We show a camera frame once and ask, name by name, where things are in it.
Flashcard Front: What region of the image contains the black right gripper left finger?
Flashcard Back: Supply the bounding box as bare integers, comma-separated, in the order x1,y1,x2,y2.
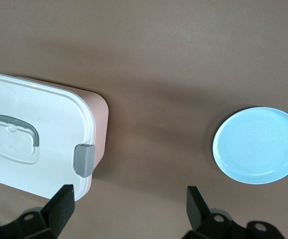
0,184,76,239

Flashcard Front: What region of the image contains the white lidded lunch box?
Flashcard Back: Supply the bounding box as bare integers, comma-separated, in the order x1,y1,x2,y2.
0,71,109,202

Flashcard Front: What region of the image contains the light blue round plate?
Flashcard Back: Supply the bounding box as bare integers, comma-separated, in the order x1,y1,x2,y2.
212,106,288,185

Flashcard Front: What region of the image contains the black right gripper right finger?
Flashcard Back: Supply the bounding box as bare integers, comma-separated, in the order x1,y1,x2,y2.
183,186,286,239

